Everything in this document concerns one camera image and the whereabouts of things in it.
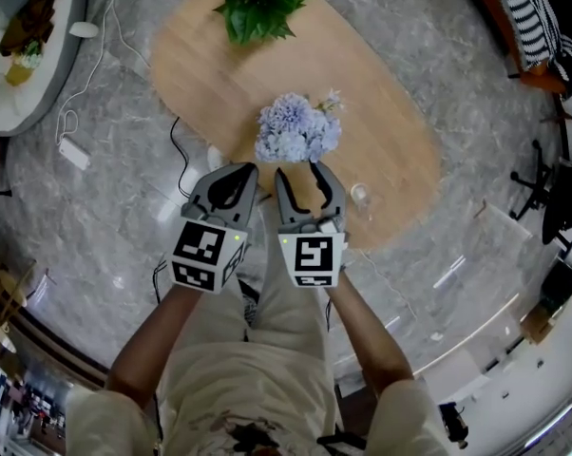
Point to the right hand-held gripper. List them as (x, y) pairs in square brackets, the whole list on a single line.
[(312, 254)]

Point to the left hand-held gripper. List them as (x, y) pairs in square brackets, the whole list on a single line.
[(198, 250)]

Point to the purple artificial flowers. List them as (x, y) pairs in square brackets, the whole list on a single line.
[(295, 128)]

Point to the person's right forearm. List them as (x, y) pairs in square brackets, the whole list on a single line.
[(371, 340)]

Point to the person's left forearm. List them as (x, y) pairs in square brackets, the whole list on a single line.
[(148, 349)]

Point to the clear glass cup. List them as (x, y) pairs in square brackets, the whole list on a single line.
[(362, 197)]

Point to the person's beige trousers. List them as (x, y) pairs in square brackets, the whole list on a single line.
[(286, 311)]

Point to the oval wooden table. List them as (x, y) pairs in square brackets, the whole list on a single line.
[(210, 74)]

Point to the white power strip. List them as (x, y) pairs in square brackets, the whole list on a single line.
[(74, 152)]

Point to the green potted plant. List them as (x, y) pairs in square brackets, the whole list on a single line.
[(260, 3)]

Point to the person's cream printed shirt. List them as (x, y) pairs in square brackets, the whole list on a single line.
[(248, 387)]

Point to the white oval device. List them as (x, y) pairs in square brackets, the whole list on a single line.
[(83, 29)]

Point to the round wooden stool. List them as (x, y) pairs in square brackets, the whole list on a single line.
[(13, 288)]

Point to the black waist pack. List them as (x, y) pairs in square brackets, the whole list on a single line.
[(340, 444)]

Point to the black office chair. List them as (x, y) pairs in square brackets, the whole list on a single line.
[(561, 197)]

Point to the orange sofa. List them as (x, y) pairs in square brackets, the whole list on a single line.
[(490, 17)]

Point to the brown cloth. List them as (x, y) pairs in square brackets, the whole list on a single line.
[(29, 22)]

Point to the dark brown side table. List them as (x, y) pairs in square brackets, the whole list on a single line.
[(559, 285)]

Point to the striped black white blanket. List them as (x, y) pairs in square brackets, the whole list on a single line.
[(533, 22)]

